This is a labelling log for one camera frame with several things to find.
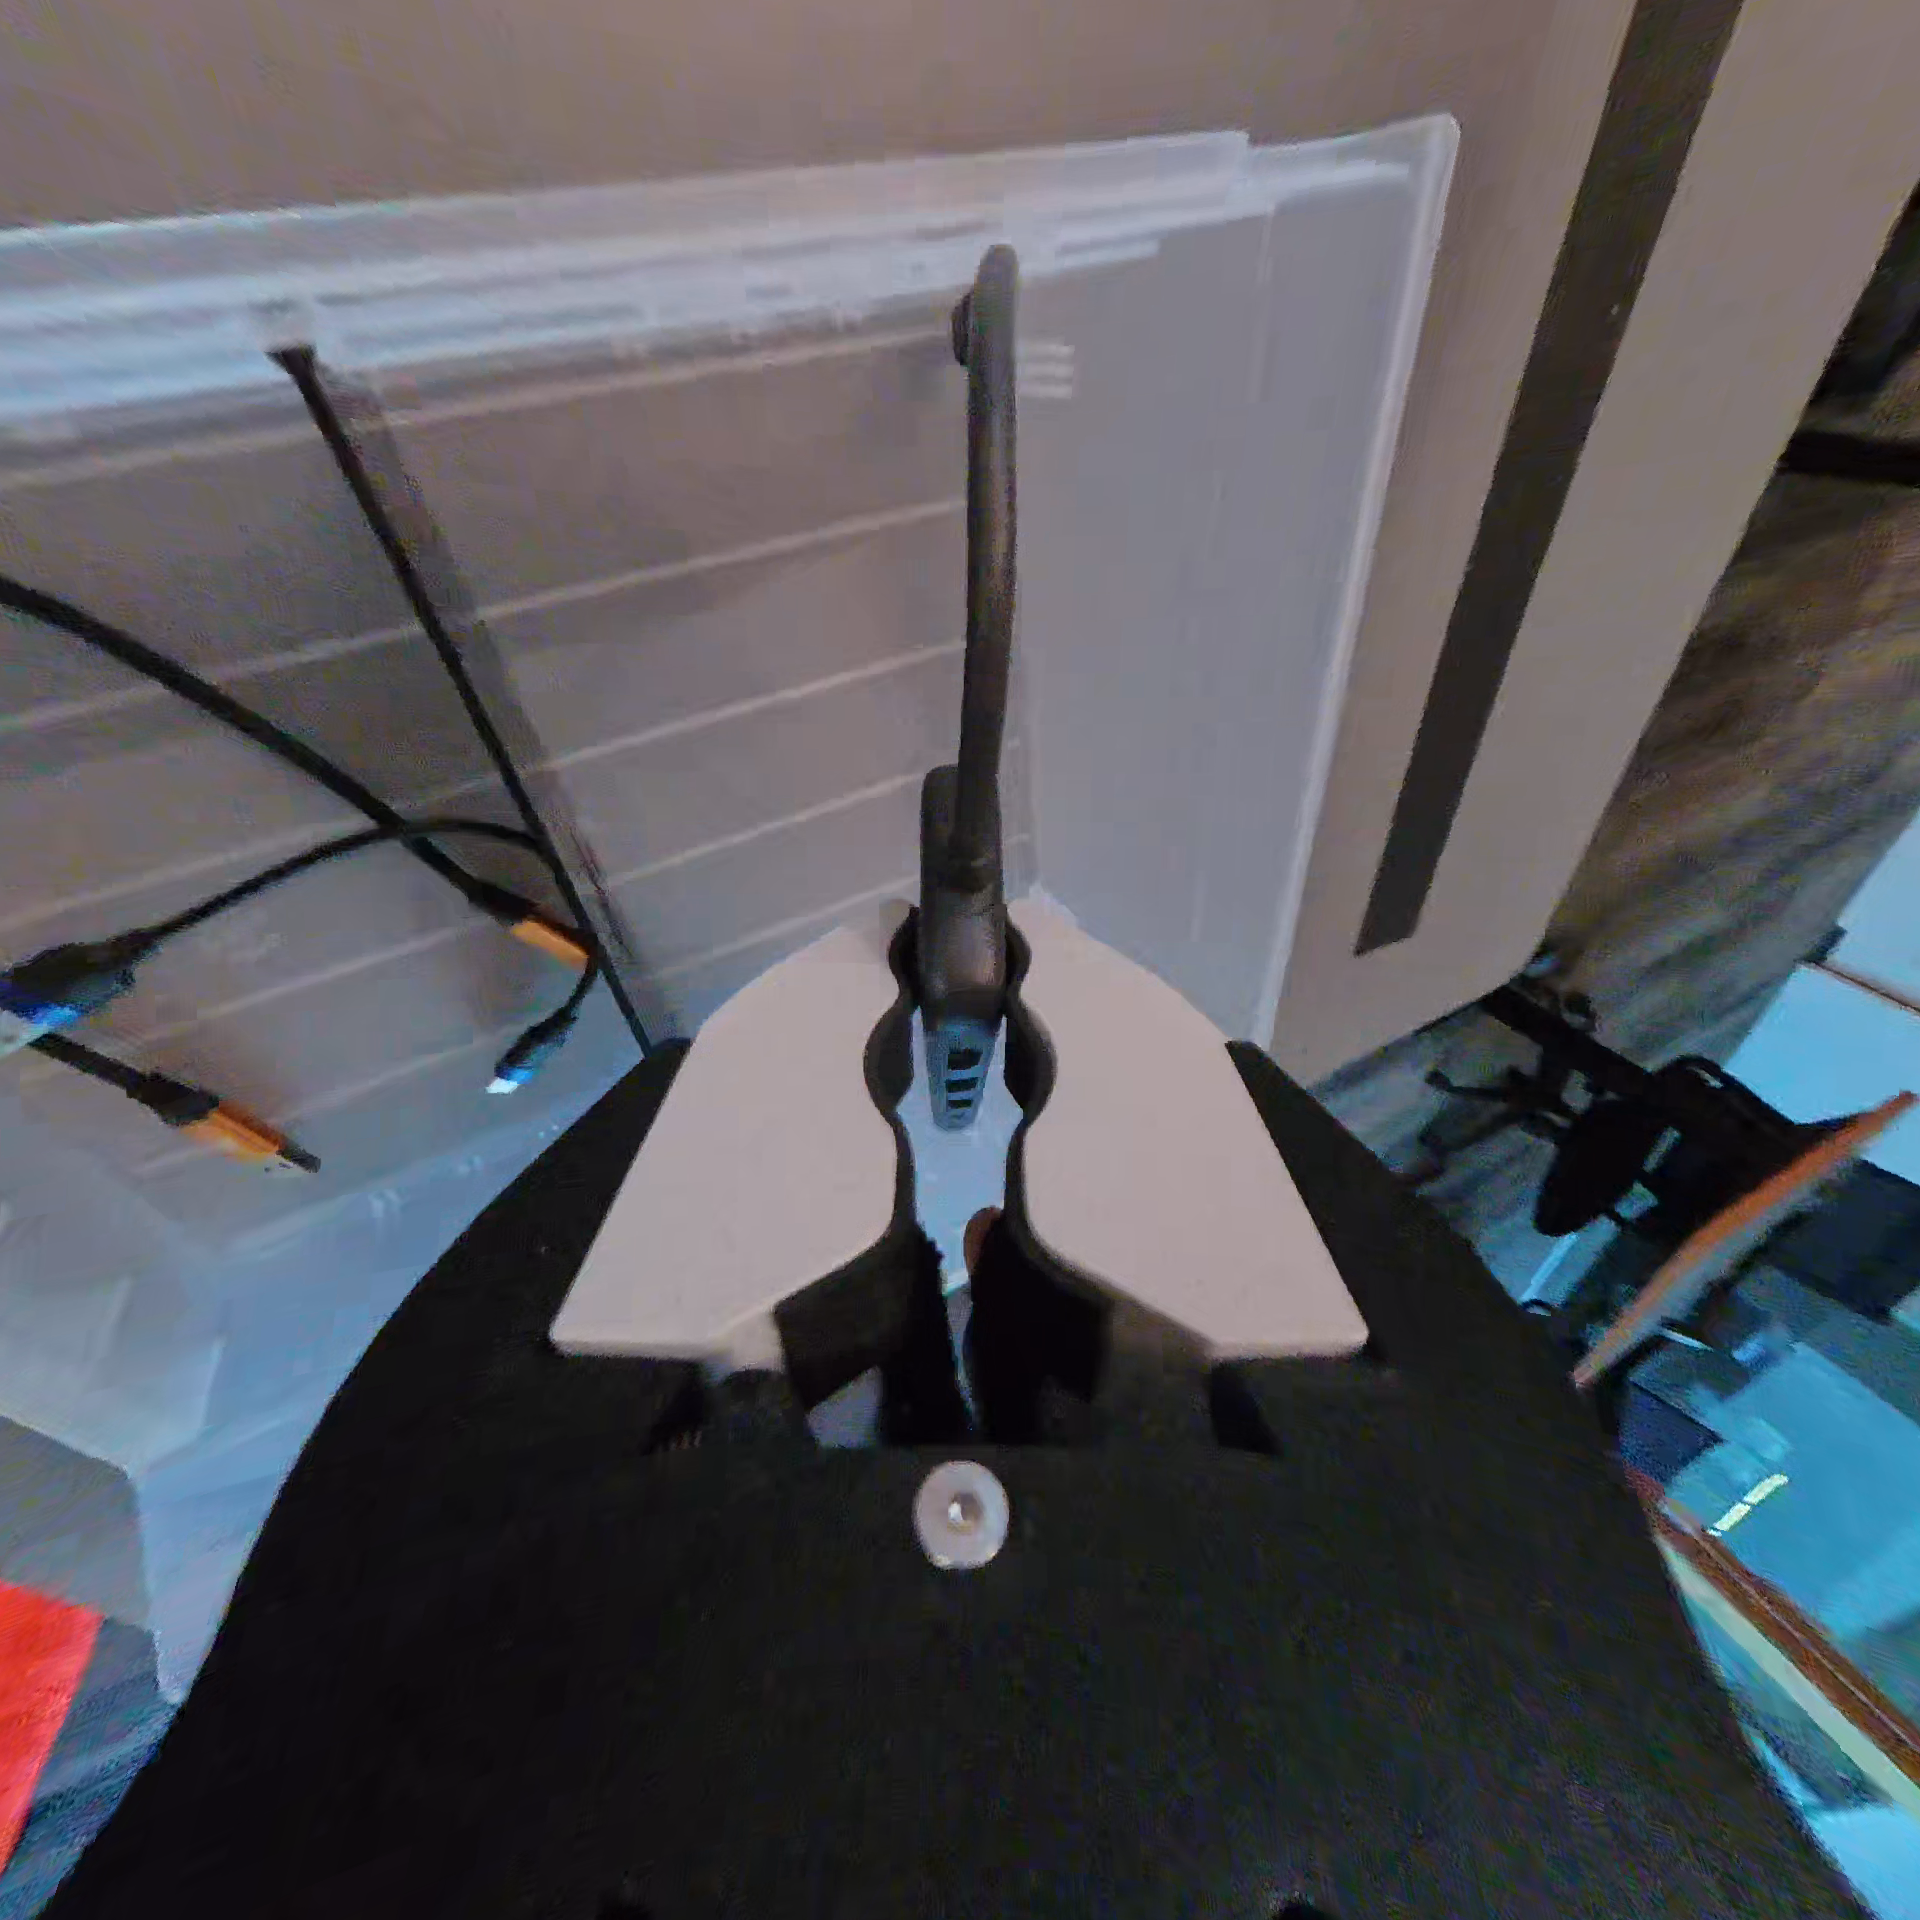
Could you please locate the brown wooden desk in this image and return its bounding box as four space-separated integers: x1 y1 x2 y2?
1572 1094 1920 1388

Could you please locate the black cable orange plug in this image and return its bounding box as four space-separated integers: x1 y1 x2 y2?
21 1035 324 1180
0 577 598 974

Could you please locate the black blue-collared usb cable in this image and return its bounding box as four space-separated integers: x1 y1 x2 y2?
915 245 1023 1135
0 816 604 1099

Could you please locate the black office chair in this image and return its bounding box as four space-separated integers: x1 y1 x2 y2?
1416 966 1861 1255

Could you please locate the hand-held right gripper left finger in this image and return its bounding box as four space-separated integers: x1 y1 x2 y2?
549 905 964 1429

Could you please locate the red object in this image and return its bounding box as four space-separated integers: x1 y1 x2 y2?
0 1579 107 1864

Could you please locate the clear plastic box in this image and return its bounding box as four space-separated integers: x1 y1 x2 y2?
0 112 1463 1697

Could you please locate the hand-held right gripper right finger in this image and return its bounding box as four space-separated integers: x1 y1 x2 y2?
972 901 1371 1429

